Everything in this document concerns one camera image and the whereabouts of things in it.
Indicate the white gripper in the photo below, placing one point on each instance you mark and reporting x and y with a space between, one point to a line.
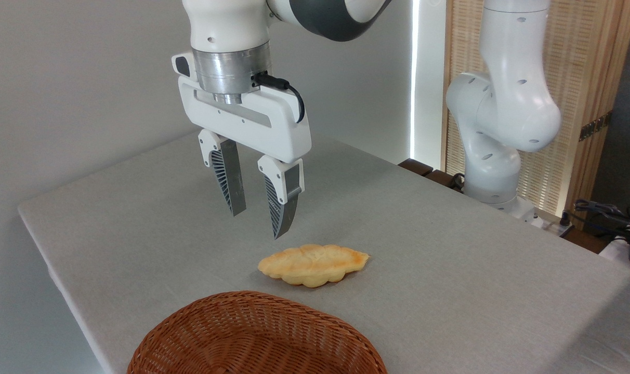
273 130

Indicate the golden leaf-shaped bread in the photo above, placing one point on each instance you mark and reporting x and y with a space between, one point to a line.
312 265

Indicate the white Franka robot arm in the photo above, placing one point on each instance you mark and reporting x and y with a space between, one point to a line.
226 26

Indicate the brown wicker basket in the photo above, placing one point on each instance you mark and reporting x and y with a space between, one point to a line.
252 337

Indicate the dark wooden furniture edge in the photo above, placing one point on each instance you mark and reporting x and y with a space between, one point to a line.
416 167

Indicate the grey tablecloth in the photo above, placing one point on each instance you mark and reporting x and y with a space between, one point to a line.
450 291

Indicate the white power strip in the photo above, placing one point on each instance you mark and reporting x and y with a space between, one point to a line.
551 222

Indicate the dark metal screen hinge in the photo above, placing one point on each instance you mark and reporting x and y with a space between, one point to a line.
594 126

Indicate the wooden slatted folding screen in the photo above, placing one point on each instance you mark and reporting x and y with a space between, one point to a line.
580 67

